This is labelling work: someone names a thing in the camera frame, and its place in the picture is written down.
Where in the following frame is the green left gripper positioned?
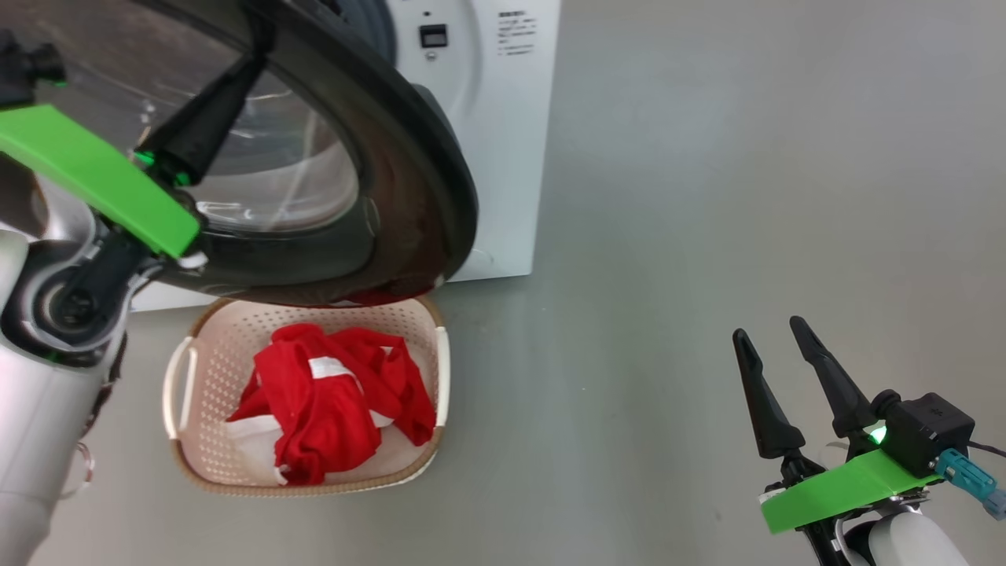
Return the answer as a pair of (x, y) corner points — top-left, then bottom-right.
(0, 51), (268, 315)

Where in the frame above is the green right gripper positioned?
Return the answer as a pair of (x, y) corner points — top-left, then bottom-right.
(732, 316), (944, 566)

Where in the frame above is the washing machine door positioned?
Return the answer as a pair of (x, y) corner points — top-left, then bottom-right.
(0, 0), (480, 307)

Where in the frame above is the red and white garment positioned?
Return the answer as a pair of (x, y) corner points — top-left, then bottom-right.
(226, 322), (437, 487)

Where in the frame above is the cream basket with brown rim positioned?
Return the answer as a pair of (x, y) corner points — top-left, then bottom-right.
(163, 295), (450, 498)

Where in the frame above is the teal cable connector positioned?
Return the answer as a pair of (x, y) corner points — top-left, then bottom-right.
(935, 448), (1006, 521)

